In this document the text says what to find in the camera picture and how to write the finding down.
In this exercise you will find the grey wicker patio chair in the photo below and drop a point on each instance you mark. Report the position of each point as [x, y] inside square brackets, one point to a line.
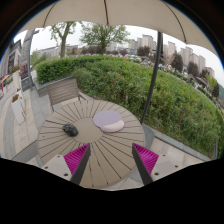
[63, 90]

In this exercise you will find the trimmed green hedge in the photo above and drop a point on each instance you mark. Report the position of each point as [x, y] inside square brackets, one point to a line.
[176, 108]

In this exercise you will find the white planter box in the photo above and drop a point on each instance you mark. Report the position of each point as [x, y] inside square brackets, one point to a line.
[18, 109]

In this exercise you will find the lavender mouse pad wrist rest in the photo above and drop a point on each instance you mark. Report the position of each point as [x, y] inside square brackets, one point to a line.
[108, 121]

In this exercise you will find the dark umbrella pole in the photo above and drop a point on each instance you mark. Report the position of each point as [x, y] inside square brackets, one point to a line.
[154, 75]

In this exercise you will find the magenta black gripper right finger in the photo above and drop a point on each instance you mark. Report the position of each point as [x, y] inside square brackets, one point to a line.
[150, 165]

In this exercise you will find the round slatted patio table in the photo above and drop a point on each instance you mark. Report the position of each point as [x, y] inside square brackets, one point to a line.
[111, 157]

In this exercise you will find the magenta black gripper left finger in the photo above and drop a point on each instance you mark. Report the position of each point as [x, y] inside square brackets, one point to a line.
[70, 167]

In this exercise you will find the right leafy tree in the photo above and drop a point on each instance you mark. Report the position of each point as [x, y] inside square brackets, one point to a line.
[103, 35]

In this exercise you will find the left bare tree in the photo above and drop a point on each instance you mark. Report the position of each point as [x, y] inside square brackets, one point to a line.
[59, 33]

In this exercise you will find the beige patio umbrella canopy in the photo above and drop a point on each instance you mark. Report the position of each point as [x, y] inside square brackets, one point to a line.
[153, 14]

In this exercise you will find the black computer mouse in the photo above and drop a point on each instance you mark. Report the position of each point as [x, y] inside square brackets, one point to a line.
[70, 129]

